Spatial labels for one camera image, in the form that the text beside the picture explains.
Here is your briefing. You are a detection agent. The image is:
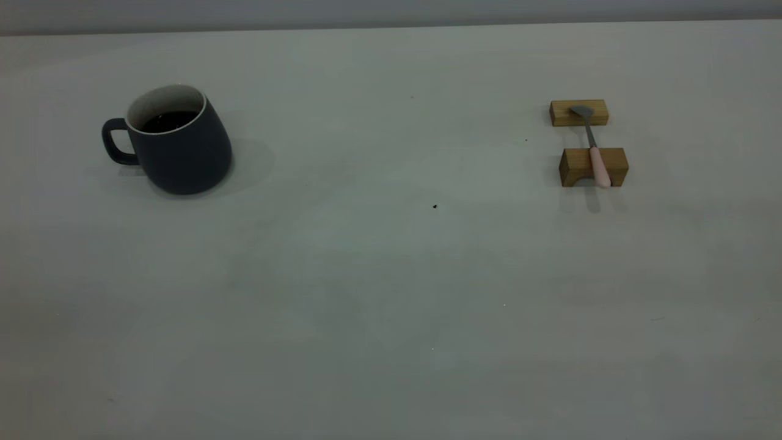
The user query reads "pink handled metal spoon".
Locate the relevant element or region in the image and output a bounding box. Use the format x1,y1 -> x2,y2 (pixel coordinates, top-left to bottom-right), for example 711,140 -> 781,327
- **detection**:
570,104 -> 612,189

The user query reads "dark grey ceramic mug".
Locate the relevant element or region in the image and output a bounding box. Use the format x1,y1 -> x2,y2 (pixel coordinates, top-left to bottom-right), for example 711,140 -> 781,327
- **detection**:
101,84 -> 233,196

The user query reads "arched wooden block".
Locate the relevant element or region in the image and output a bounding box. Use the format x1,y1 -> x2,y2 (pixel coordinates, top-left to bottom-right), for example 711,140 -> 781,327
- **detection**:
559,147 -> 629,188

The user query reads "rectangular wooden block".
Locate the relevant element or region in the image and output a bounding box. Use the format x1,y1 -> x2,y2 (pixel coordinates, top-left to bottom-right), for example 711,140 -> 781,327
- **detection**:
549,99 -> 610,127

